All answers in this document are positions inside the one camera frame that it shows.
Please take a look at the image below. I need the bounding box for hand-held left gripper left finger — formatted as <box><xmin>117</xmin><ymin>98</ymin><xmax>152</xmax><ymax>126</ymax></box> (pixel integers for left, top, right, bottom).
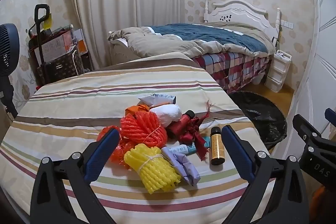
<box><xmin>30</xmin><ymin>127</ymin><xmax>121</xmax><ymax>224</ymax></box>

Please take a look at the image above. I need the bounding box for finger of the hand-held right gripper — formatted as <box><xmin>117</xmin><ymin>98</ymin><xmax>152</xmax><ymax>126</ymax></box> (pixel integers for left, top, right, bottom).
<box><xmin>292</xmin><ymin>114</ymin><xmax>336</xmax><ymax>153</ymax></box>
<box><xmin>324</xmin><ymin>108</ymin><xmax>336</xmax><ymax>125</ymax></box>

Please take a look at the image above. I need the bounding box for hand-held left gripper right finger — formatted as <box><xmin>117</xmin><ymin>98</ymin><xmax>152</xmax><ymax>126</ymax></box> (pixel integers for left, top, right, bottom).
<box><xmin>221</xmin><ymin>124</ymin><xmax>309</xmax><ymax>224</ymax></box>

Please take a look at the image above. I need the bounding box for amber bottle with black cap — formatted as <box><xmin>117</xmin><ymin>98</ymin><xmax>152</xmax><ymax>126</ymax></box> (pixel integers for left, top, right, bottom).
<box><xmin>210</xmin><ymin>126</ymin><xmax>225</xmax><ymax>165</ymax></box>

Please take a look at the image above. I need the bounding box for bin with black bag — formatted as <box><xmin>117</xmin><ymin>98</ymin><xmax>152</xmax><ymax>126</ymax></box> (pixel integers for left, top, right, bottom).
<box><xmin>228</xmin><ymin>91</ymin><xmax>288</xmax><ymax>152</ymax></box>

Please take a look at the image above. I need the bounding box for orange foam net bundle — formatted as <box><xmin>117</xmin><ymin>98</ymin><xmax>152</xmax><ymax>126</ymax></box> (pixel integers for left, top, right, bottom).
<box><xmin>120</xmin><ymin>111</ymin><xmax>168</xmax><ymax>148</ymax></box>

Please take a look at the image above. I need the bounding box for yellow foam net bundle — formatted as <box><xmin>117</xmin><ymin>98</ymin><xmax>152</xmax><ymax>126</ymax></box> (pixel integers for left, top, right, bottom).
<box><xmin>123</xmin><ymin>143</ymin><xmax>182</xmax><ymax>194</ymax></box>

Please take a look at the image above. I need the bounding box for purple paper wrapper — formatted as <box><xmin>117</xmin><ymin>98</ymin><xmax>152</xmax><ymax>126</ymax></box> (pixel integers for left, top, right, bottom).
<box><xmin>161</xmin><ymin>147</ymin><xmax>201</xmax><ymax>187</ymax></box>

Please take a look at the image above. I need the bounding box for white wardrobe door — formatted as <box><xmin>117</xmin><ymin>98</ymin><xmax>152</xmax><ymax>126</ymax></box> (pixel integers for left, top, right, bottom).
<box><xmin>270</xmin><ymin>0</ymin><xmax>336</xmax><ymax>161</ymax></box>

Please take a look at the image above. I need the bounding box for white plastic drawer unit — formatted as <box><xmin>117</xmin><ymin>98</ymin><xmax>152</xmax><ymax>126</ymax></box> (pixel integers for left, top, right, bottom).
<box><xmin>265</xmin><ymin>50</ymin><xmax>292</xmax><ymax>93</ymax></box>

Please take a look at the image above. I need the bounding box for red bottle with black cap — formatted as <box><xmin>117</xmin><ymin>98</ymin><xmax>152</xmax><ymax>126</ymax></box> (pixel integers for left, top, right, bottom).
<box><xmin>167</xmin><ymin>110</ymin><xmax>195</xmax><ymax>139</ymax></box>

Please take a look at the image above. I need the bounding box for crumpled white tissue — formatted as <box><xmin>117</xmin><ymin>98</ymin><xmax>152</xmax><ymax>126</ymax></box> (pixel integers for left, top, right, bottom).
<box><xmin>149</xmin><ymin>105</ymin><xmax>183</xmax><ymax>127</ymax></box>

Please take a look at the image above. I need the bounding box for white tube with grey cap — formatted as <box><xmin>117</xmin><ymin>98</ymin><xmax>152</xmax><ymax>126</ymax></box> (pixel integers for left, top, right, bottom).
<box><xmin>138</xmin><ymin>93</ymin><xmax>177</xmax><ymax>106</ymax></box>

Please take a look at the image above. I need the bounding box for plaid bed sheet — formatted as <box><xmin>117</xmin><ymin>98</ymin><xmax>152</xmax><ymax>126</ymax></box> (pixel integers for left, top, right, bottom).
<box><xmin>192</xmin><ymin>51</ymin><xmax>272</xmax><ymax>90</ymax></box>

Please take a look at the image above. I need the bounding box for brown patterned bag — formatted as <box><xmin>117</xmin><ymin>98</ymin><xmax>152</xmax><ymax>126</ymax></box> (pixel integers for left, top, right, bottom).
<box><xmin>35</xmin><ymin>52</ymin><xmax>84</xmax><ymax>85</ymax></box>

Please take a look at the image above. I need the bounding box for orange and white box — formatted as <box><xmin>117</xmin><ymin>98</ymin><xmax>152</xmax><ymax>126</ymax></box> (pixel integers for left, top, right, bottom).
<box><xmin>72</xmin><ymin>28</ymin><xmax>88</xmax><ymax>54</ymax></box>

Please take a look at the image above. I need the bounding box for brown cardboard box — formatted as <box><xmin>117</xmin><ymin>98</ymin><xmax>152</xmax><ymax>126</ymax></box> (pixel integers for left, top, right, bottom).
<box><xmin>39</xmin><ymin>34</ymin><xmax>75</xmax><ymax>62</ymax></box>

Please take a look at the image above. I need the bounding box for beige and blue duvet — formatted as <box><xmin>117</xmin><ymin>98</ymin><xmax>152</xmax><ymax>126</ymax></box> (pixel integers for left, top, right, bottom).
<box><xmin>108</xmin><ymin>22</ymin><xmax>276</xmax><ymax>60</ymax></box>

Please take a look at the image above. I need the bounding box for white carved headboard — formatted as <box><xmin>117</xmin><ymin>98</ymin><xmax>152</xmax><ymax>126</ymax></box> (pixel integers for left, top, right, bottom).
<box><xmin>203</xmin><ymin>0</ymin><xmax>281</xmax><ymax>51</ymax></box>

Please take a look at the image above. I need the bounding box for black hand truck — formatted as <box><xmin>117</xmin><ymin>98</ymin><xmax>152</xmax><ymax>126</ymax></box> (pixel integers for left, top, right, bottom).
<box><xmin>28</xmin><ymin>4</ymin><xmax>53</xmax><ymax>83</ymax></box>

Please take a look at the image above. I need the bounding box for dark blue standing fan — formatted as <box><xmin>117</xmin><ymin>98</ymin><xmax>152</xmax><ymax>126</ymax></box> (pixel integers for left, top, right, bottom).
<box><xmin>0</xmin><ymin>23</ymin><xmax>20</xmax><ymax>119</ymax></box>

